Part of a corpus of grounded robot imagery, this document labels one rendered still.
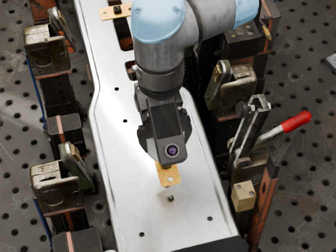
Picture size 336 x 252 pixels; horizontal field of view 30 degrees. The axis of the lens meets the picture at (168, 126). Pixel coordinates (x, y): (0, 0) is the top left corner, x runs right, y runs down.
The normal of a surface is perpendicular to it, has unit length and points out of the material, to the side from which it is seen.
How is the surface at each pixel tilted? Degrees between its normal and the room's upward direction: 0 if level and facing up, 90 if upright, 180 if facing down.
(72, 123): 0
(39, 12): 90
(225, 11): 54
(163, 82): 86
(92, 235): 0
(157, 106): 27
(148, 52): 87
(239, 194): 0
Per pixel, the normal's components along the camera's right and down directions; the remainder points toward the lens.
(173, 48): 0.48, 0.70
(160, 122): 0.07, -0.12
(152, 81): -0.30, 0.76
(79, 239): 0.00, -0.55
